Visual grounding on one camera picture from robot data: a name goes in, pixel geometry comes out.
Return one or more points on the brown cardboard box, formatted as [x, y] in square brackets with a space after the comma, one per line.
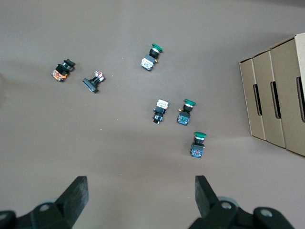
[248, 95]
[263, 69]
[288, 71]

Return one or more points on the green mushroom push button switch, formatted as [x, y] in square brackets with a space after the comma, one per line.
[148, 62]
[183, 118]
[197, 149]

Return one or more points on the black switch red tip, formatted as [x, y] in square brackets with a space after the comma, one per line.
[90, 85]

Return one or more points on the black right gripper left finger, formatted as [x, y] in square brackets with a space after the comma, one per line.
[71, 202]

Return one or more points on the black selector switch orange block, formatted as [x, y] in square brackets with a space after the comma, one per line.
[159, 112]
[59, 72]

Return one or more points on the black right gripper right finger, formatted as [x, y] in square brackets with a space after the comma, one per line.
[207, 202]

